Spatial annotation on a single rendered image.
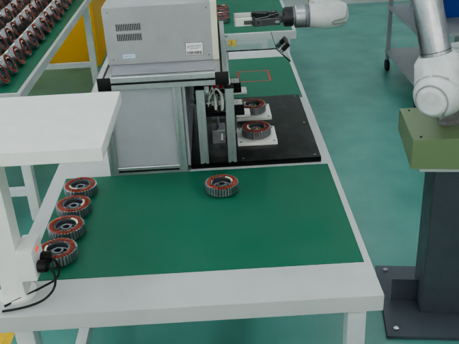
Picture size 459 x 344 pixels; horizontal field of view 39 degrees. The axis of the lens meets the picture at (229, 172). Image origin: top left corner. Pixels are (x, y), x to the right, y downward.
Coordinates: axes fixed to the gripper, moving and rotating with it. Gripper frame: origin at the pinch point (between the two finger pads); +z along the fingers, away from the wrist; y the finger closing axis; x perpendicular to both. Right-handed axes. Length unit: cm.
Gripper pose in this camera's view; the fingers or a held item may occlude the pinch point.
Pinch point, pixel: (240, 19)
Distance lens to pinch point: 260.8
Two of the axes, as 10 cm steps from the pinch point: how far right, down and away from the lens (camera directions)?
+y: -0.3, -4.5, 8.9
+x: -0.5, -8.9, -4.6
